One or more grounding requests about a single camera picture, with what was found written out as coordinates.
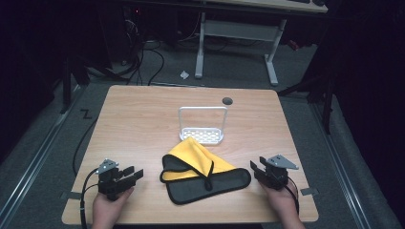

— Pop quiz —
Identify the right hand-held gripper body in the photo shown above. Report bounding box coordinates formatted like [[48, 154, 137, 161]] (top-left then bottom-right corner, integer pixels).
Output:
[[261, 154, 300, 191]]

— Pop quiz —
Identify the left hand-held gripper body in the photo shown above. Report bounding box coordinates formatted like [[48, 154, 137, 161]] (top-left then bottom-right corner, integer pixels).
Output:
[[95, 157, 137, 202]]

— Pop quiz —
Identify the yellow and grey cloth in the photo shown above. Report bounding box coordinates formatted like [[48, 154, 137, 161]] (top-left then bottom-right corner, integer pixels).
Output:
[[160, 136, 252, 206]]

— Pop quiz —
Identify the person's left hand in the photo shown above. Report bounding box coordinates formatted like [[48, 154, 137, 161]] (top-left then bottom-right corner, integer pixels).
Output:
[[91, 186, 136, 229]]

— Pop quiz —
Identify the person's right hand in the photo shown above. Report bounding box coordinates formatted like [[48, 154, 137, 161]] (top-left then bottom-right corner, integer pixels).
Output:
[[258, 182, 307, 229]]

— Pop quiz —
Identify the grey tape strip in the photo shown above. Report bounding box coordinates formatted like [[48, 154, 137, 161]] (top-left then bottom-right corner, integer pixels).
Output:
[[299, 187, 320, 197]]

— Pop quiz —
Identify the white rack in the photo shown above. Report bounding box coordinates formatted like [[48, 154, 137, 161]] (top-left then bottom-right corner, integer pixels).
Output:
[[178, 105, 229, 147]]

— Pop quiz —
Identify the black metal stand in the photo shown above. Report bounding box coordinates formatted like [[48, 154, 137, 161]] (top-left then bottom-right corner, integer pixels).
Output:
[[59, 55, 91, 115], [276, 71, 337, 135]]

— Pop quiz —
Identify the white-framed desk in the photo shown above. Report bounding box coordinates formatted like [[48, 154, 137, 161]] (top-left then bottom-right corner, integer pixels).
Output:
[[193, 0, 330, 88]]

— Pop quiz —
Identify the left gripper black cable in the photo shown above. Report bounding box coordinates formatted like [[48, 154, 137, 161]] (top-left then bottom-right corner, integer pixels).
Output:
[[79, 167, 100, 229]]

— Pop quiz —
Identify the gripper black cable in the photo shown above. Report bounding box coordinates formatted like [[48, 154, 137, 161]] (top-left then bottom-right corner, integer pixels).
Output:
[[79, 167, 100, 229], [284, 177, 301, 215]]

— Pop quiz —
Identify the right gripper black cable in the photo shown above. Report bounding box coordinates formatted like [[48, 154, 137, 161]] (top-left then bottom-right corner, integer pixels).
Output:
[[284, 177, 301, 215]]

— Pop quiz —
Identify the black floor cable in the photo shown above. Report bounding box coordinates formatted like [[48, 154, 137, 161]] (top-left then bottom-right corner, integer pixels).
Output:
[[72, 116, 98, 177]]

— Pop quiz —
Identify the metal floor rail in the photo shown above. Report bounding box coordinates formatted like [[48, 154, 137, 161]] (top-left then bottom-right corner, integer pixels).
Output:
[[309, 100, 373, 229], [0, 85, 86, 221]]

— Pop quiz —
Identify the bundle of black floor cables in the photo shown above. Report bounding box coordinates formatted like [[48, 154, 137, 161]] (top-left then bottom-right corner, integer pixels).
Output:
[[122, 17, 166, 87]]

